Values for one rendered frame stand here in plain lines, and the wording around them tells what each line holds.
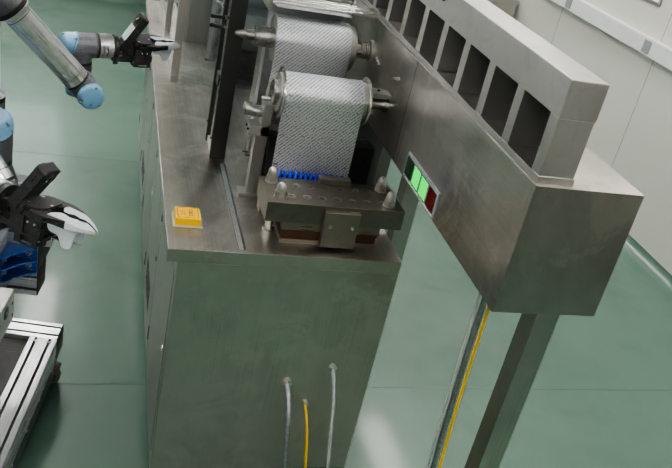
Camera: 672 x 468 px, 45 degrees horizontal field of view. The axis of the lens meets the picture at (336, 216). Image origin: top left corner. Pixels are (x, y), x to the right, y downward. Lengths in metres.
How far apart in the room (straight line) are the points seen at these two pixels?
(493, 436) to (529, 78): 0.90
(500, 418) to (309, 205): 0.75
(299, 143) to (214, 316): 0.55
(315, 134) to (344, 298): 0.48
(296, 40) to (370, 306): 0.83
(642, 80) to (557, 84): 3.74
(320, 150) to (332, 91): 0.18
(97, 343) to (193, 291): 1.10
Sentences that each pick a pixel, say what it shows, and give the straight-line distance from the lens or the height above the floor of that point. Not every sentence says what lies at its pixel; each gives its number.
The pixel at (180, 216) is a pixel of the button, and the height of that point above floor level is 0.92.
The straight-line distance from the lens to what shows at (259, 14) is 3.29.
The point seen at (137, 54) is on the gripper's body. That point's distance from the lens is 2.62.
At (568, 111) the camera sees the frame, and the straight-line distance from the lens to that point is 1.59.
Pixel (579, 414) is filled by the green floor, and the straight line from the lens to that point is 3.59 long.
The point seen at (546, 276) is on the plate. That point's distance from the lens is 1.75.
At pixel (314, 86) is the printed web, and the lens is 2.32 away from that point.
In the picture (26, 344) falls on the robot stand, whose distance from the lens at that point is 2.91.
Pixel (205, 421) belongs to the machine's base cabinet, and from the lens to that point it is 2.55.
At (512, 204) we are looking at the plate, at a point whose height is 1.37.
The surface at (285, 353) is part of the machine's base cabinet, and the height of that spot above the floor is 0.56.
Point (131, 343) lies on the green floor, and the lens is 3.30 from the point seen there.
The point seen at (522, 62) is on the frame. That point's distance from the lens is 1.73.
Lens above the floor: 2.01
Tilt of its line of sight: 27 degrees down
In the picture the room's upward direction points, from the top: 13 degrees clockwise
